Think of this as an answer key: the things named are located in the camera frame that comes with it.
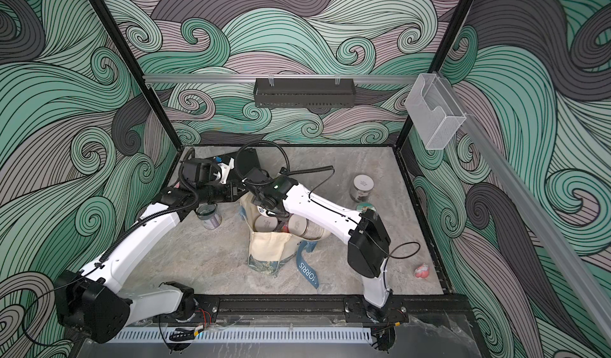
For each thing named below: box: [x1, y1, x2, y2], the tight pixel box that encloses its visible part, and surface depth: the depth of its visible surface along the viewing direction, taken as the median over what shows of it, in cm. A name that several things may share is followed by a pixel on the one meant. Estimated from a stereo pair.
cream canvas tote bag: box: [238, 193, 331, 289], surface depth 76 cm
